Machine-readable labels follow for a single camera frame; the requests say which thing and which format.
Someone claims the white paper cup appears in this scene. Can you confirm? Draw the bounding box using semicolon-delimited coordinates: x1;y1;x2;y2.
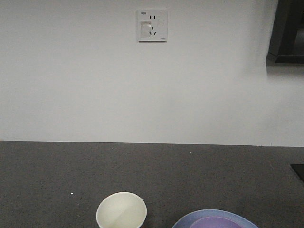
96;192;147;228

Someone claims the purple plastic bowl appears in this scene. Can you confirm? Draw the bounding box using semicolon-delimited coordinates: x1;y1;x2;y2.
190;217;242;228

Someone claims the blue plastic plate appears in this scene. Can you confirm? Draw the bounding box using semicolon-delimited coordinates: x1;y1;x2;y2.
173;209;258;228

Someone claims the black induction cooktop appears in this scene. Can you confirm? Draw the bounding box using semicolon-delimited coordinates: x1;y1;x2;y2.
290;164;304;182

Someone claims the white wall power socket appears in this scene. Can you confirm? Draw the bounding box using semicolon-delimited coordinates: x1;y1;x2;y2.
136;9;168;42

